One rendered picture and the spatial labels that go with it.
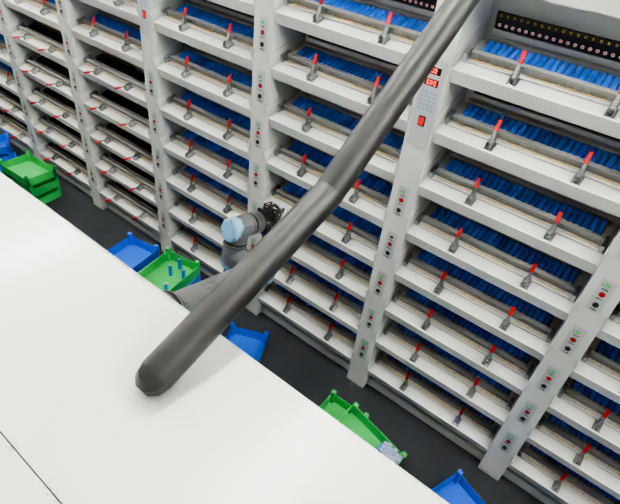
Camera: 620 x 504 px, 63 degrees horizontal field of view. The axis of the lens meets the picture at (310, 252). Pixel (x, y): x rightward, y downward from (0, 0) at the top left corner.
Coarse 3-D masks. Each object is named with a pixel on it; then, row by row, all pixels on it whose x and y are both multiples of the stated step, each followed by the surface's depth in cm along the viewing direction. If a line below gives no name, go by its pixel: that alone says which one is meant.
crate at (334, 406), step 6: (330, 396) 234; (336, 396) 234; (324, 402) 230; (330, 402) 237; (336, 402) 236; (342, 402) 233; (324, 408) 234; (330, 408) 234; (336, 408) 234; (342, 408) 235; (330, 414) 232; (336, 414) 232; (342, 414) 232; (366, 414) 225
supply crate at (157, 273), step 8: (168, 248) 250; (160, 256) 249; (168, 256) 252; (176, 256) 252; (152, 264) 245; (160, 264) 251; (176, 264) 253; (184, 264) 252; (192, 264) 249; (144, 272) 242; (152, 272) 246; (160, 272) 247; (168, 272) 248; (176, 272) 248; (192, 272) 243; (152, 280) 242; (160, 280) 243; (168, 280) 243; (176, 280) 244; (184, 280) 239; (160, 288) 238; (176, 288) 235
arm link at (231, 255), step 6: (228, 246) 191; (234, 246) 191; (240, 246) 191; (246, 246) 195; (222, 252) 195; (228, 252) 192; (234, 252) 192; (240, 252) 192; (246, 252) 192; (222, 258) 195; (228, 258) 193; (234, 258) 192; (240, 258) 191; (222, 264) 196; (228, 264) 194; (234, 264) 193
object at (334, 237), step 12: (276, 180) 230; (288, 180) 237; (264, 192) 227; (288, 204) 227; (324, 228) 217; (324, 240) 218; (336, 240) 212; (348, 252) 212; (360, 252) 207; (372, 252) 206; (372, 264) 206
